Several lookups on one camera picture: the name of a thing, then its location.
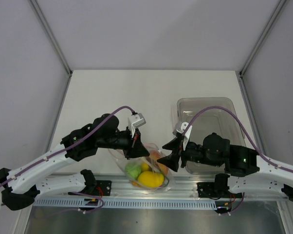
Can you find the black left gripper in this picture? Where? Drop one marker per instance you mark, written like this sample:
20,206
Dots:
137,149

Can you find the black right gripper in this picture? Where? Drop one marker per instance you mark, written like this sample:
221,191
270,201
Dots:
172,160

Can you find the yellow toy corn cob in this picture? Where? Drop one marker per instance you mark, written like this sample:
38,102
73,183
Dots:
145,167

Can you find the green toy custard apple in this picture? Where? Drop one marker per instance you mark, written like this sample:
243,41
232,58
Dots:
133,170

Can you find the clear pink zip top bag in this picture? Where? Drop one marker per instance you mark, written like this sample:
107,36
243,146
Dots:
154,154

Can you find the yellow toy mango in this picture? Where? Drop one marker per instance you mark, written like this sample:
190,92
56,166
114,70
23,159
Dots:
151,179

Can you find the orange toy croissant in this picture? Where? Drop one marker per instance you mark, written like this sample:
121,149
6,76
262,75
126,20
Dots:
135,184

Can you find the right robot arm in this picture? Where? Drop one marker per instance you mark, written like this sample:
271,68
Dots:
245,170

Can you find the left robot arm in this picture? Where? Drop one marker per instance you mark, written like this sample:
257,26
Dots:
24,185

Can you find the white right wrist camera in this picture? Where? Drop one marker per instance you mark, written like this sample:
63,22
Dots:
182,132

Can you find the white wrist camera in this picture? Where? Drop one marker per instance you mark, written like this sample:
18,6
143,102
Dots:
182,132
134,122

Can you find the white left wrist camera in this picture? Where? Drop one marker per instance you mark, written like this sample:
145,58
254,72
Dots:
134,122

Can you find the aluminium front rail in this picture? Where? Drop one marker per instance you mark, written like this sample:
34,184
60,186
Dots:
84,182

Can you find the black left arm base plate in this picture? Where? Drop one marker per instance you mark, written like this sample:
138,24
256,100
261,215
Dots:
103,188

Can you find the white slotted cable duct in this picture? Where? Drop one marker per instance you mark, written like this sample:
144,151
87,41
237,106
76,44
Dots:
127,203

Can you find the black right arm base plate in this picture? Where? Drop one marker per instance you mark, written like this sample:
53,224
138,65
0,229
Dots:
207,190

